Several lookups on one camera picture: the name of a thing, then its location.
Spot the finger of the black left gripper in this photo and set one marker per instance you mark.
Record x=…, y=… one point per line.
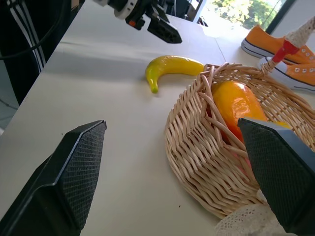
x=167, y=32
x=161, y=13

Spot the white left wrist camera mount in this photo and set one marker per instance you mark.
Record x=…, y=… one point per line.
x=118, y=7

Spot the orange canvas sneaker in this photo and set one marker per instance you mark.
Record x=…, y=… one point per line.
x=265, y=41
x=300, y=73

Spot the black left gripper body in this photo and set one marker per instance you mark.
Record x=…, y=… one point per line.
x=140, y=14

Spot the dark background furniture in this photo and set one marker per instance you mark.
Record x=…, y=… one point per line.
x=187, y=9

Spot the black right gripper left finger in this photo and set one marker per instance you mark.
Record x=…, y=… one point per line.
x=73, y=172

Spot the person in black striped trousers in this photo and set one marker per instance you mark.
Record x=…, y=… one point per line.
x=22, y=37

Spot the small yellow fruit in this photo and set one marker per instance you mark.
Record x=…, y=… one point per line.
x=281, y=125

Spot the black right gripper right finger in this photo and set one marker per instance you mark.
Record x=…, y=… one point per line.
x=278, y=167

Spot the orange mango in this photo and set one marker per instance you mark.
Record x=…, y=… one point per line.
x=236, y=103

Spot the dark window frame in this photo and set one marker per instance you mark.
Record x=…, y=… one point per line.
x=279, y=17

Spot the yellow banana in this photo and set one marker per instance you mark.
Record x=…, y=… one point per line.
x=169, y=66

